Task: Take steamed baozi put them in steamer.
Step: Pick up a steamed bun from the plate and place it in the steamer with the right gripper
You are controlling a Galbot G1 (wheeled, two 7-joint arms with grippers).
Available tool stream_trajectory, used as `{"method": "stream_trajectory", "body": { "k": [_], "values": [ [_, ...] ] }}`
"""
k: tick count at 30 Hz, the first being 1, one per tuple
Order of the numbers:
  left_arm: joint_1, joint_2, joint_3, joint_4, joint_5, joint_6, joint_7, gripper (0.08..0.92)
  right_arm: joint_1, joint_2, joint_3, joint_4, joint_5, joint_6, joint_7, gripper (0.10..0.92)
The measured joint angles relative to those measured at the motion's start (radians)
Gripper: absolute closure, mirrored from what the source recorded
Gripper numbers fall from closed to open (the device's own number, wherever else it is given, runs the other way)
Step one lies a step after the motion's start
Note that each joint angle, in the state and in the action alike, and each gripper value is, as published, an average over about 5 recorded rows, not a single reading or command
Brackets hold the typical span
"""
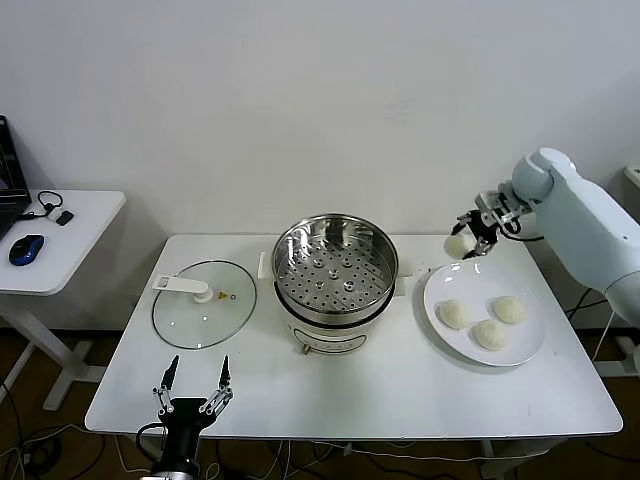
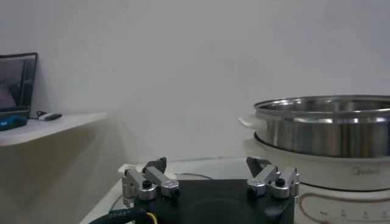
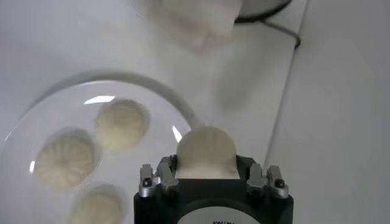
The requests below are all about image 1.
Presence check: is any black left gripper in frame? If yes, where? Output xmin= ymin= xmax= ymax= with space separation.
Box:
xmin=152 ymin=354 xmax=235 ymax=436

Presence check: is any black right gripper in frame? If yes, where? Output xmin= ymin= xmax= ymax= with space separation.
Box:
xmin=452 ymin=209 xmax=501 ymax=261

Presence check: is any white steamed baozi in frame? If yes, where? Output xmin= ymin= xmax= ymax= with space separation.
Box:
xmin=492 ymin=296 xmax=528 ymax=327
xmin=444 ymin=233 xmax=477 ymax=259
xmin=473 ymin=319 xmax=510 ymax=351
xmin=438 ymin=300 xmax=473 ymax=332

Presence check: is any stainless steel steamer basket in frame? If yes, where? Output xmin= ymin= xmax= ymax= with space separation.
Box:
xmin=272 ymin=213 xmax=401 ymax=326

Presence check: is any white round plate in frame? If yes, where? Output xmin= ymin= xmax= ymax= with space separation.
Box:
xmin=423 ymin=263 xmax=546 ymax=369

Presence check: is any white side table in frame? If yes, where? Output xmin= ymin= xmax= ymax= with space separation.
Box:
xmin=0 ymin=189 xmax=128 ymax=412

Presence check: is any blue black computer mouse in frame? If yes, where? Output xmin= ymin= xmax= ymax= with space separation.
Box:
xmin=8 ymin=233 xmax=46 ymax=267

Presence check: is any black laptop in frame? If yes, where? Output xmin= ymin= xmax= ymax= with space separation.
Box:
xmin=0 ymin=115 xmax=34 ymax=241

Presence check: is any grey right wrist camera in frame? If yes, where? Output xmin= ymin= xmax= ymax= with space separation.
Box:
xmin=474 ymin=191 xmax=509 ymax=214

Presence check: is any glass lid with white handle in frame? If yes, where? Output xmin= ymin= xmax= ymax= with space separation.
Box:
xmin=152 ymin=258 xmax=259 ymax=351

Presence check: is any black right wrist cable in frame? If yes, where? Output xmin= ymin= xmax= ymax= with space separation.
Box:
xmin=499 ymin=219 xmax=546 ymax=244

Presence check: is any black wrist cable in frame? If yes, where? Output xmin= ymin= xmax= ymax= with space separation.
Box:
xmin=499 ymin=219 xmax=546 ymax=244
xmin=136 ymin=422 xmax=166 ymax=464

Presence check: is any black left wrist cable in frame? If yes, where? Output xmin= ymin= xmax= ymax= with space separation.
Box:
xmin=136 ymin=422 xmax=166 ymax=464

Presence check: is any black plug cable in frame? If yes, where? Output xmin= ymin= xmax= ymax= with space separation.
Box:
xmin=564 ymin=287 xmax=609 ymax=319

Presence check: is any white floor cable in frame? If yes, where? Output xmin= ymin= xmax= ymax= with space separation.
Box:
xmin=0 ymin=423 xmax=151 ymax=474

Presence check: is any white hanging cable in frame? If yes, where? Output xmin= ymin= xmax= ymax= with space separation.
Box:
xmin=592 ymin=309 xmax=619 ymax=364

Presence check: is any black floor cable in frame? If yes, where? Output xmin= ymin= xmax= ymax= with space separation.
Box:
xmin=0 ymin=379 xmax=24 ymax=480

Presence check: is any black looped thin cable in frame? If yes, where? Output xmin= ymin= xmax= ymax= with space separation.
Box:
xmin=22 ymin=190 xmax=66 ymax=221

